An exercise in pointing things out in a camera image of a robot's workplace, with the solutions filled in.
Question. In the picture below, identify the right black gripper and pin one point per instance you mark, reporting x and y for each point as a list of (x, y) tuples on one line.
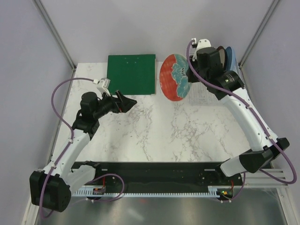
[(192, 61)]

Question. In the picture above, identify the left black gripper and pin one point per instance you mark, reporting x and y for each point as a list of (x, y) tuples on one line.
[(121, 103)]

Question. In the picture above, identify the red and teal floral plate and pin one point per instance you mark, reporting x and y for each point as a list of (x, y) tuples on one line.
[(173, 77)]

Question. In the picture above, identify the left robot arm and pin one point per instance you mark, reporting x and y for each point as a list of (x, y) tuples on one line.
[(53, 186)]

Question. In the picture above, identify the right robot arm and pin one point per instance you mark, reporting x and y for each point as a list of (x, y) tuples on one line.
[(265, 145)]

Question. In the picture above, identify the clear dish rack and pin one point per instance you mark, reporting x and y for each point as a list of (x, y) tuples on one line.
[(205, 95)]

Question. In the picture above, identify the dark red plate rear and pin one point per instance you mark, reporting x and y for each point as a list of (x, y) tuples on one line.
[(223, 56)]

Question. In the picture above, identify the blue plate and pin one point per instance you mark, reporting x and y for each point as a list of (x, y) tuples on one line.
[(231, 60)]

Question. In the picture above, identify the green board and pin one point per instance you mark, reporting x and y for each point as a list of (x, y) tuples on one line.
[(132, 74)]

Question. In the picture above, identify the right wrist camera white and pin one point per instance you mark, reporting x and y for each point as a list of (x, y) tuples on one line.
[(202, 43)]

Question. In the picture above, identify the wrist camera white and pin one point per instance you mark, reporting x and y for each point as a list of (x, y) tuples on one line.
[(202, 43), (102, 85)]

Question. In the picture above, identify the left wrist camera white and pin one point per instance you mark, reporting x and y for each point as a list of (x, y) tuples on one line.
[(102, 85)]

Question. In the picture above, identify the right aluminium frame post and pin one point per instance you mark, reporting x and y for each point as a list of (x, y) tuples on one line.
[(259, 31)]

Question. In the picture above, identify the aluminium frame post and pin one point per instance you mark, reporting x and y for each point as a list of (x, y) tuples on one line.
[(259, 31), (49, 23)]

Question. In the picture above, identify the left aluminium frame post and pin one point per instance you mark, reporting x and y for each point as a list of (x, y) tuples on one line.
[(49, 23)]

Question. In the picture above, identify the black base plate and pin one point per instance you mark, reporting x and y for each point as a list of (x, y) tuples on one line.
[(162, 176)]

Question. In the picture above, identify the white cable duct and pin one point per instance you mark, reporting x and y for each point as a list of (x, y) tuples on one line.
[(94, 192)]

